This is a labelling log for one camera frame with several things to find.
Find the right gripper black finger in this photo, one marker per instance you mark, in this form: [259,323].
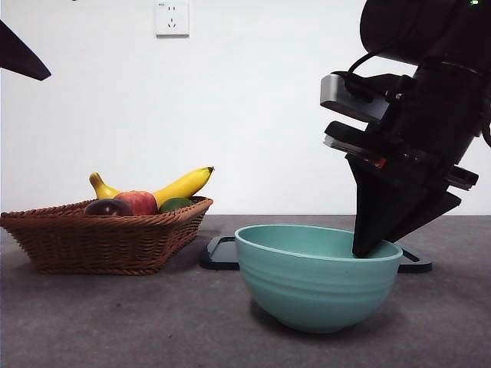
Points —
[441,203]
[383,207]

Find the right wrist grey camera box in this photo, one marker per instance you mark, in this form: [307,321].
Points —
[356,109]

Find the brown wicker basket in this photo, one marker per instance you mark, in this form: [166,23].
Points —
[96,245]

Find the green round fruit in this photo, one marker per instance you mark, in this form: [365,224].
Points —
[174,205]

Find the dark purple plum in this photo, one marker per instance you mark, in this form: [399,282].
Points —
[107,208]

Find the yellow banana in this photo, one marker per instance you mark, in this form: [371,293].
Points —
[184,184]

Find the black rectangular tray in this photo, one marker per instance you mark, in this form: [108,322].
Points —
[220,255]

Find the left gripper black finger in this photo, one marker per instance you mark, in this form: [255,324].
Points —
[15,53]

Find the red yellow apple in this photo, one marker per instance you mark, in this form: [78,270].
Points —
[138,203]

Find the teal ribbed bowl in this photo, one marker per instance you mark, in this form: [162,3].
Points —
[314,291]

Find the white wall socket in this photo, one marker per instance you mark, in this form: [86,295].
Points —
[172,20]

